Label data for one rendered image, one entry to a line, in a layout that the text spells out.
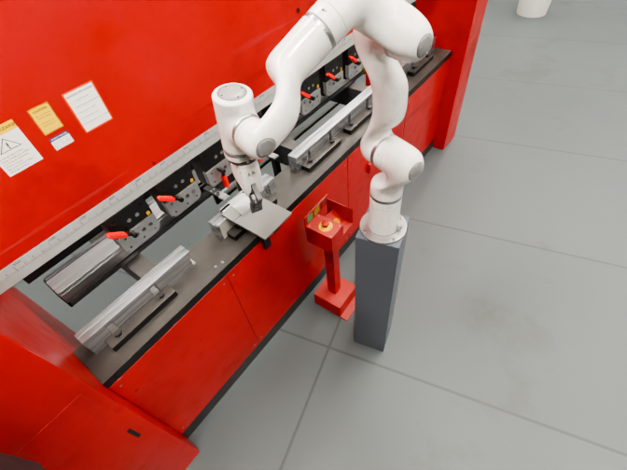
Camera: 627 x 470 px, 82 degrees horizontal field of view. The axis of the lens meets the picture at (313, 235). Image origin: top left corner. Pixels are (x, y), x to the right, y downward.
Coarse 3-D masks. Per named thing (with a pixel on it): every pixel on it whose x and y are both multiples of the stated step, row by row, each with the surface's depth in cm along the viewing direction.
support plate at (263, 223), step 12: (264, 204) 162; (228, 216) 159; (240, 216) 158; (252, 216) 158; (264, 216) 157; (276, 216) 157; (288, 216) 157; (252, 228) 153; (264, 228) 152; (276, 228) 153
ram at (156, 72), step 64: (0, 0) 75; (64, 0) 83; (128, 0) 94; (192, 0) 107; (256, 0) 125; (0, 64) 79; (64, 64) 89; (128, 64) 100; (192, 64) 116; (256, 64) 138; (320, 64) 169; (64, 128) 94; (128, 128) 108; (192, 128) 126; (0, 192) 89; (64, 192) 101; (0, 256) 95
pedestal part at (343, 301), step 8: (344, 280) 236; (320, 288) 234; (344, 288) 232; (352, 288) 232; (320, 296) 230; (328, 296) 230; (336, 296) 229; (344, 296) 229; (352, 296) 235; (320, 304) 237; (328, 304) 229; (336, 304) 225; (344, 304) 229; (352, 304) 237; (336, 312) 231; (344, 312) 233; (352, 312) 233
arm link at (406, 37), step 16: (320, 0) 74; (336, 0) 73; (352, 0) 74; (368, 0) 75; (384, 0) 78; (400, 0) 79; (320, 16) 73; (336, 16) 74; (352, 16) 75; (368, 16) 78; (384, 16) 79; (400, 16) 79; (416, 16) 80; (336, 32) 75; (368, 32) 81; (384, 32) 80; (400, 32) 80; (416, 32) 80; (432, 32) 82; (384, 48) 87; (400, 48) 82; (416, 48) 82
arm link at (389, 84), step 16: (368, 48) 93; (368, 64) 96; (384, 64) 96; (384, 80) 96; (400, 80) 97; (384, 96) 98; (400, 96) 99; (384, 112) 102; (400, 112) 103; (368, 128) 113; (384, 128) 108; (368, 144) 118; (368, 160) 123
